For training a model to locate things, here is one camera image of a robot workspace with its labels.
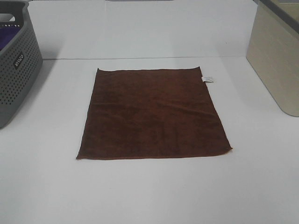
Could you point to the brown towel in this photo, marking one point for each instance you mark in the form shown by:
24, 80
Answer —
151, 114

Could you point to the grey perforated basket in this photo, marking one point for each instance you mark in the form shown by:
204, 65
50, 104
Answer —
20, 60

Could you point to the beige basket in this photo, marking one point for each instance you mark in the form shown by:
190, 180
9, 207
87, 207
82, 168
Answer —
273, 51

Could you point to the purple towel in basket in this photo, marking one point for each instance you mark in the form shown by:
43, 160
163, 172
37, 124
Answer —
7, 34

